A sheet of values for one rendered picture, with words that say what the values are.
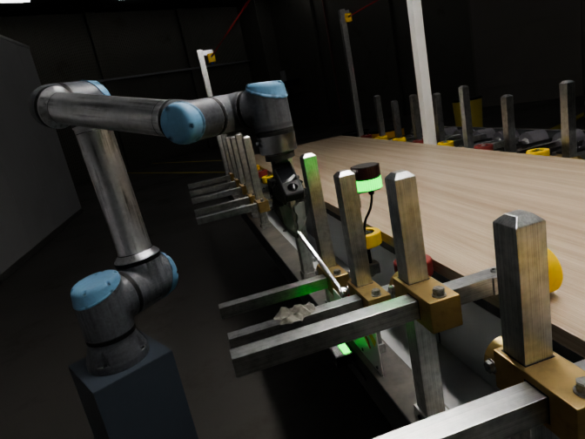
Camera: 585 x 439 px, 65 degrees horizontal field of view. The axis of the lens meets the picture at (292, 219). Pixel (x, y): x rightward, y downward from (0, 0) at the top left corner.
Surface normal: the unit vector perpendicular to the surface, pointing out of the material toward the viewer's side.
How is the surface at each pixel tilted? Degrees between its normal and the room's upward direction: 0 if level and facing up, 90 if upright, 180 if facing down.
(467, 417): 0
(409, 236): 90
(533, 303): 90
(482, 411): 0
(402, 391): 0
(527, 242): 90
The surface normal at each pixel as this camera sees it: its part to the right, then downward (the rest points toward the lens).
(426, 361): 0.25, 0.21
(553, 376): -0.19, -0.95
